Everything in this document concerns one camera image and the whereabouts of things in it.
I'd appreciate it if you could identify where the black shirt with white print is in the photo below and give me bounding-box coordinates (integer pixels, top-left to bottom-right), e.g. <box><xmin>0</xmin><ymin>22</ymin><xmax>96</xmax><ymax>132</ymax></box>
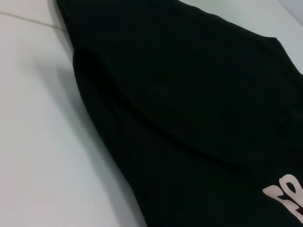
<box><xmin>55</xmin><ymin>0</ymin><xmax>303</xmax><ymax>227</ymax></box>

